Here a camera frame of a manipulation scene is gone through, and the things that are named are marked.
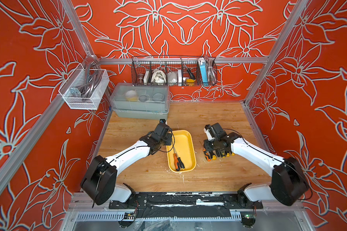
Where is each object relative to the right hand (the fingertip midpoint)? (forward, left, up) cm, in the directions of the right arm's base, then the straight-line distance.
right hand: (203, 145), depth 85 cm
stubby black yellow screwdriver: (-5, -7, -6) cm, 11 cm away
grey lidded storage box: (+31, +42, +8) cm, 53 cm away
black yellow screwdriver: (-3, -13, -6) cm, 15 cm away
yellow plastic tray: (+2, +12, -3) cm, 12 cm away
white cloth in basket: (+35, +28, +25) cm, 51 cm away
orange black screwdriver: (-8, +16, -4) cm, 19 cm away
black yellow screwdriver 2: (-16, -8, +21) cm, 27 cm away
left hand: (+4, +21, +3) cm, 21 cm away
